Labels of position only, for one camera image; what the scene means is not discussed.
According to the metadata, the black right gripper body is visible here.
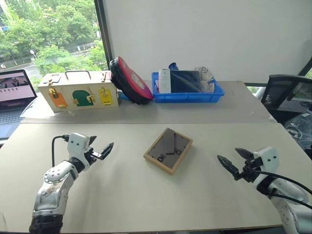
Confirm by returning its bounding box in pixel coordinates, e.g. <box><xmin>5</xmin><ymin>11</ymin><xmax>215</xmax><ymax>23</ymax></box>
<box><xmin>240</xmin><ymin>157</ymin><xmax>264</xmax><ymax>183</ymax></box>

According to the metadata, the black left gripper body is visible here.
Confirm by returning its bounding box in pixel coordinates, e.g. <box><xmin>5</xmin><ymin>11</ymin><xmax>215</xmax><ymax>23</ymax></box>
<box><xmin>82</xmin><ymin>146</ymin><xmax>98</xmax><ymax>170</ymax></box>

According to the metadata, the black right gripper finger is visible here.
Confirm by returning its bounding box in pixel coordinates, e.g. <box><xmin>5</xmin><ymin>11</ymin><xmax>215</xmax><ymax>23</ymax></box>
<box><xmin>216</xmin><ymin>155</ymin><xmax>243</xmax><ymax>181</ymax></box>
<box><xmin>234</xmin><ymin>147</ymin><xmax>256</xmax><ymax>161</ymax></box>

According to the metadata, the wooden latch lock box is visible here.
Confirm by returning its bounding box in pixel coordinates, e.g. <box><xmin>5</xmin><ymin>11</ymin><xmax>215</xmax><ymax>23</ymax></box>
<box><xmin>37</xmin><ymin>70</ymin><xmax>121</xmax><ymax>114</ymax></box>

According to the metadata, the wooden framed digital clock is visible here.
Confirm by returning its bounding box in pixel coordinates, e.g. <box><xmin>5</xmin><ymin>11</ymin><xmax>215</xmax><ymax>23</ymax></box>
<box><xmin>143</xmin><ymin>127</ymin><xmax>194</xmax><ymax>175</ymax></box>

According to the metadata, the black office chair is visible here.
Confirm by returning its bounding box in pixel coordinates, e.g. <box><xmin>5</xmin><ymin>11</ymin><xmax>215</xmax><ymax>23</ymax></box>
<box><xmin>260</xmin><ymin>74</ymin><xmax>312</xmax><ymax>124</ymax></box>

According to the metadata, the red black round pad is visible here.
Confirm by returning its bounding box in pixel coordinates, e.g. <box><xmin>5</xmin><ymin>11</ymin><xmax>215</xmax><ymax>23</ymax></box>
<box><xmin>108</xmin><ymin>56</ymin><xmax>154</xmax><ymax>106</ymax></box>

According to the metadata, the blue plastic bin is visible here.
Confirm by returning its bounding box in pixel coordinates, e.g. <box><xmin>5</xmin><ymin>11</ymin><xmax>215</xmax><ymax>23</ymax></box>
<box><xmin>151</xmin><ymin>71</ymin><xmax>225</xmax><ymax>104</ymax></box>

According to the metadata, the crumpled clear plastic bag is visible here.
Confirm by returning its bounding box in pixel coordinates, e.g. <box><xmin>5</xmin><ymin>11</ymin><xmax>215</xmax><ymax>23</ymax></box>
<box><xmin>193</xmin><ymin>66</ymin><xmax>216</xmax><ymax>93</ymax></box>

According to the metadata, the white slim carton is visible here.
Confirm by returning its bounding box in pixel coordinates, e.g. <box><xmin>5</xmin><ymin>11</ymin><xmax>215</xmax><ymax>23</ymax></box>
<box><xmin>158</xmin><ymin>69</ymin><xmax>172</xmax><ymax>94</ymax></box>

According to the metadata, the grey laptop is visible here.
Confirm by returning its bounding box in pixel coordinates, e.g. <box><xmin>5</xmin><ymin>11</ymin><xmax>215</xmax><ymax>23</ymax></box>
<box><xmin>0</xmin><ymin>69</ymin><xmax>38</xmax><ymax>140</ymax></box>

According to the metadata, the dark blue flat box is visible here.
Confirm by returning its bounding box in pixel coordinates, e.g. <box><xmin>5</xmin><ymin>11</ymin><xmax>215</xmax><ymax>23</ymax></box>
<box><xmin>169</xmin><ymin>70</ymin><xmax>203</xmax><ymax>94</ymax></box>

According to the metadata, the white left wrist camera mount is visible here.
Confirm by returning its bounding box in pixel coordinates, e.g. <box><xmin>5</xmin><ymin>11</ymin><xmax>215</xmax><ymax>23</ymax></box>
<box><xmin>67</xmin><ymin>133</ymin><xmax>89</xmax><ymax>169</ymax></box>

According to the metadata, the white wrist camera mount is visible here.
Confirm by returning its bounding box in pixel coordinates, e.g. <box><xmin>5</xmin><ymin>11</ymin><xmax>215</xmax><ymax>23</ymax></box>
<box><xmin>67</xmin><ymin>133</ymin><xmax>89</xmax><ymax>169</ymax></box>
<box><xmin>253</xmin><ymin>146</ymin><xmax>279</xmax><ymax>176</ymax></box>

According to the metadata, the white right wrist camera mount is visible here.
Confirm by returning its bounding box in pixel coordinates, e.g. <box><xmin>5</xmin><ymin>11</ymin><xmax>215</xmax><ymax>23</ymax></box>
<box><xmin>253</xmin><ymin>146</ymin><xmax>279</xmax><ymax>176</ymax></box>

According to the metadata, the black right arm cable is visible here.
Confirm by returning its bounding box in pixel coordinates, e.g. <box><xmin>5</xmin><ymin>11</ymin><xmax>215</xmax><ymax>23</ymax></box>
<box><xmin>252</xmin><ymin>170</ymin><xmax>312</xmax><ymax>211</ymax></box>

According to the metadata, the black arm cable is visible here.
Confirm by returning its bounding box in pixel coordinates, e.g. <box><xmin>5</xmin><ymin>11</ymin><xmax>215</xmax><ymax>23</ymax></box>
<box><xmin>252</xmin><ymin>170</ymin><xmax>312</xmax><ymax>211</ymax></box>
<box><xmin>51</xmin><ymin>133</ymin><xmax>71</xmax><ymax>169</ymax></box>

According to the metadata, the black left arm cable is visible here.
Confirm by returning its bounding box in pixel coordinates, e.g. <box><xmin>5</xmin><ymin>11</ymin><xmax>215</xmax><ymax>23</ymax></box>
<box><xmin>51</xmin><ymin>133</ymin><xmax>71</xmax><ymax>169</ymax></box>

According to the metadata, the bagged cables pile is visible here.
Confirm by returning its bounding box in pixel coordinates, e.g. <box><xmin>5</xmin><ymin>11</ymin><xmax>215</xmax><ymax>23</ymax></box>
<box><xmin>283</xmin><ymin>112</ymin><xmax>312</xmax><ymax>148</ymax></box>

